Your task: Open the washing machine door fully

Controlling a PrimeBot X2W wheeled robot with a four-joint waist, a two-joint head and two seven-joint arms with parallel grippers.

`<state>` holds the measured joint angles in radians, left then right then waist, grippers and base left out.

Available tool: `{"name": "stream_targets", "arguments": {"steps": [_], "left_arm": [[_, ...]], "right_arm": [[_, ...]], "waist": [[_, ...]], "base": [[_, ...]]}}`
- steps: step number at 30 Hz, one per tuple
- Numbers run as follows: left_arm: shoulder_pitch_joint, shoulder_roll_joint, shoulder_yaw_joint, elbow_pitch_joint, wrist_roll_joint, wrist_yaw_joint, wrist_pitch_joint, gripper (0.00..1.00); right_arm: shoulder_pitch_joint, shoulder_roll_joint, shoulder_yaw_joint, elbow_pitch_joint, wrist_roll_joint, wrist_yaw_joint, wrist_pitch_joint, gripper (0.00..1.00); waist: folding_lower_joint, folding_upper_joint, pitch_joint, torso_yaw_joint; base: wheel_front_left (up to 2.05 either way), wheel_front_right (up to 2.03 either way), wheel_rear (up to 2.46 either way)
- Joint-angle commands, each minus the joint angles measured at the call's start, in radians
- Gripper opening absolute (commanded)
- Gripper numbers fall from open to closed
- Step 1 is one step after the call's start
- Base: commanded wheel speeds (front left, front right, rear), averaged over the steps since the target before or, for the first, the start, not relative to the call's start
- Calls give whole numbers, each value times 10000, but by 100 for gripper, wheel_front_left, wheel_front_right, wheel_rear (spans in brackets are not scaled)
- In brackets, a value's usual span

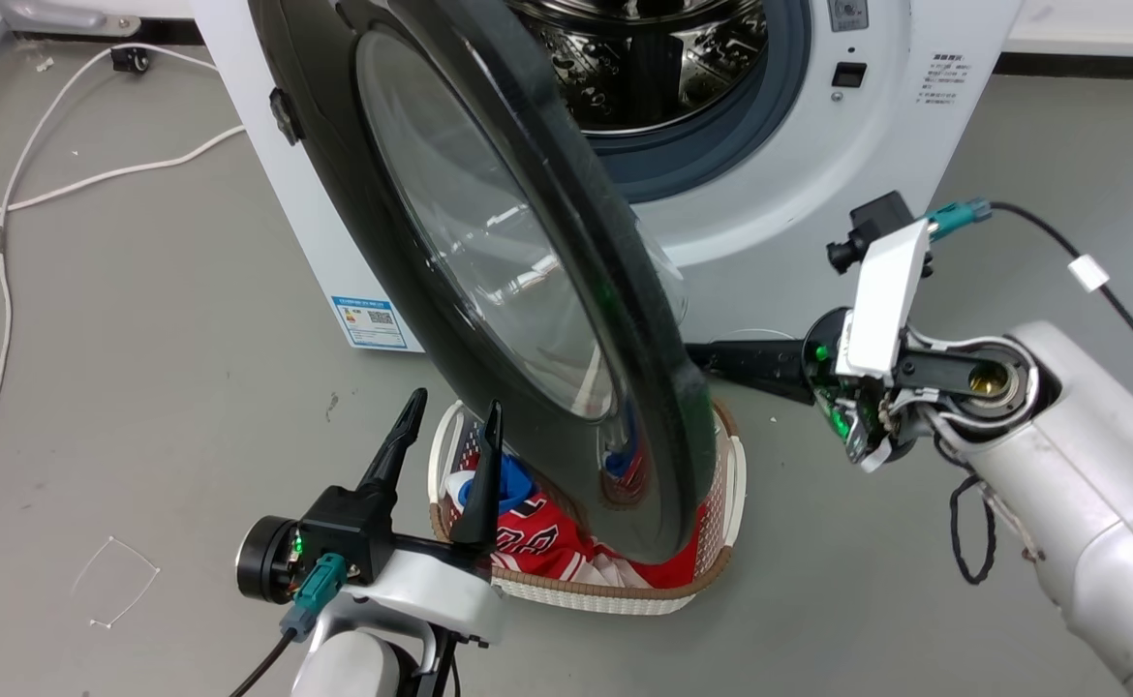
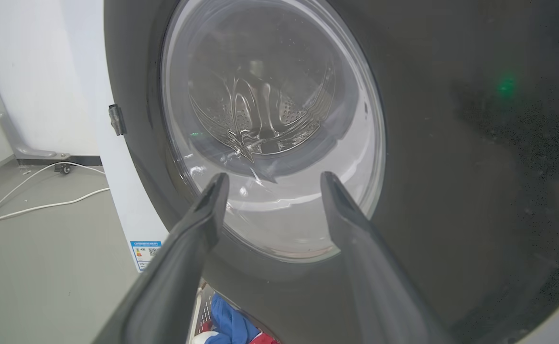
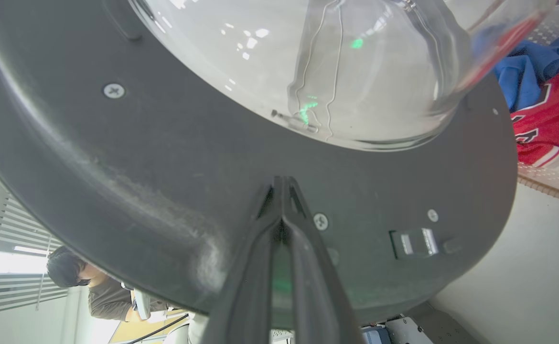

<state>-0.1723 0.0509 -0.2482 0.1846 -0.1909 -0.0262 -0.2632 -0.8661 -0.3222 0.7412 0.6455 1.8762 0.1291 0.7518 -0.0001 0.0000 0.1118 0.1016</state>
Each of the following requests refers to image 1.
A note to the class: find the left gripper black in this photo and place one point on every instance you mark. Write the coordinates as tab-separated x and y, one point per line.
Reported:
344	528

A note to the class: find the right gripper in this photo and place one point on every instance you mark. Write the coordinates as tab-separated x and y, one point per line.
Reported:
842	407

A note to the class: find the black round glass washer door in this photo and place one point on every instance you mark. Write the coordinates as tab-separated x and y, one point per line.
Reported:
489	242

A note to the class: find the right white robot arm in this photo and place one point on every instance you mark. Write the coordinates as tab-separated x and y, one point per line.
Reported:
1080	465

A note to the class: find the white front-load washing machine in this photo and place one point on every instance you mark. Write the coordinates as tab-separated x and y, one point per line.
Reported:
818	165

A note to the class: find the grey-blue rubber door gasket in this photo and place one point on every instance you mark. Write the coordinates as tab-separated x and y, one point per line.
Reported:
721	145

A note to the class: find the blue white garment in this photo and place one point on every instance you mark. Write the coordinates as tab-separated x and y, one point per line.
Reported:
508	484

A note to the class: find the white woven laundry basket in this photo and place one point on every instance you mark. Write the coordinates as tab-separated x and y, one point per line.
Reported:
731	484

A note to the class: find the red printed jersey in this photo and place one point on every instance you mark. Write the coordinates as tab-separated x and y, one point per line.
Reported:
547	542

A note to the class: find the blue energy label sticker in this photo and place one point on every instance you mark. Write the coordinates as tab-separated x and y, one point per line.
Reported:
369	321

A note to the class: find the teal connector on left gripper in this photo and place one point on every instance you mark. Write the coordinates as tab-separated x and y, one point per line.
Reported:
313	590

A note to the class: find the teal connector on gripper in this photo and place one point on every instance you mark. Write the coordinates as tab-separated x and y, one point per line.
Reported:
313	590
959	217

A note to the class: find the teal connector on right gripper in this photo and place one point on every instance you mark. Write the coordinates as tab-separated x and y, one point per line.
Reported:
959	217

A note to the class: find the steel washer drum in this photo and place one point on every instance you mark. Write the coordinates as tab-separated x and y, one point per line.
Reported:
639	68

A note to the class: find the grey plastic object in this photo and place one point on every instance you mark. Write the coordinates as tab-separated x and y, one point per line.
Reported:
63	15

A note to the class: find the black wrist camera white bracket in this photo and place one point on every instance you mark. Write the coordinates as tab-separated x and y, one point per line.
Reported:
886	290

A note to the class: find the black wall plug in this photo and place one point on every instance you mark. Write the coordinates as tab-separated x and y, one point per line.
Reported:
130	59

